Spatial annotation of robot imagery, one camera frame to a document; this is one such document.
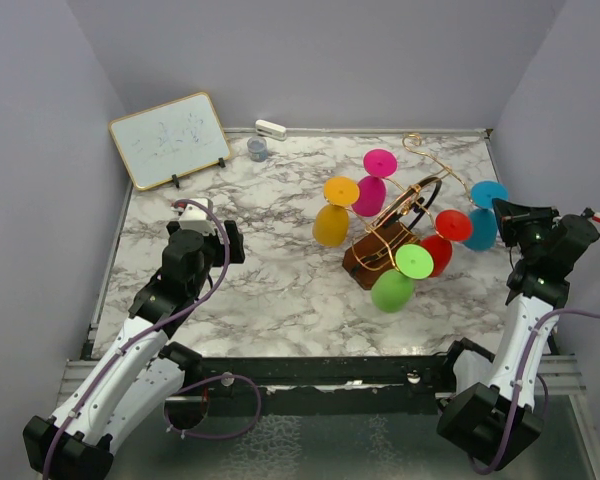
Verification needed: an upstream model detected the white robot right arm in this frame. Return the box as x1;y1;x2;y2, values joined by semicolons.
437;199;600;475

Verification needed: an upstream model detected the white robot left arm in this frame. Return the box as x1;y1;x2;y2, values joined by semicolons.
23;220;245;479

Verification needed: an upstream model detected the magenta plastic wine glass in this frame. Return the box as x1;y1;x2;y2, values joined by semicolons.
352;149;397;217

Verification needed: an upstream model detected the blue plastic wine glass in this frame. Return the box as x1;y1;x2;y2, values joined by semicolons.
463;181;509;252

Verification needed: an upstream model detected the white eraser block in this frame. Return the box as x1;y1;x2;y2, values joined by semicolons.
254;119;287;141

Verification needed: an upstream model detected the yellow plastic wine glass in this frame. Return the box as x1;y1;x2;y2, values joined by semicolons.
312;176;360;247

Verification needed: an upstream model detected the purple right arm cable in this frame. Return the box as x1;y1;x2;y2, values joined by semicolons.
467;207;600;475

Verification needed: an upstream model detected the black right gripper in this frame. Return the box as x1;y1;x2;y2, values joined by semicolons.
493;199;562;262

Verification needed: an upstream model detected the small blue glass jar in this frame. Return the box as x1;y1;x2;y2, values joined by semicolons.
247;136;269;162

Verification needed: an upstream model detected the black metal base frame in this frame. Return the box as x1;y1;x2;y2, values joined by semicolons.
82;324;561;419

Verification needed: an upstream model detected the red plastic wine glass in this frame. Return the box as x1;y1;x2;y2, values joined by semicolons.
420;209;473;277

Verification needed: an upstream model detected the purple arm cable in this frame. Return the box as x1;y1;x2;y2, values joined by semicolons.
39;198;264;479
467;207;600;475

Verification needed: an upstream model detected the gold framed whiteboard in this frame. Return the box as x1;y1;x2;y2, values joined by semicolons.
108;92;232;191

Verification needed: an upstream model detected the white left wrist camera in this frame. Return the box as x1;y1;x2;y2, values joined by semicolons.
168;201;217;236

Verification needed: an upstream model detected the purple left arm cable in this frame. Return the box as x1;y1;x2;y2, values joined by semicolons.
39;198;264;479

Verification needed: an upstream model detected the green plastic wine glass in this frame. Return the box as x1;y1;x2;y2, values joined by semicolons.
371;244;434;313

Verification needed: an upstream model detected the copper wire glass rack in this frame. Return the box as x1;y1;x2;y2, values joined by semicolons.
342;132;475;290

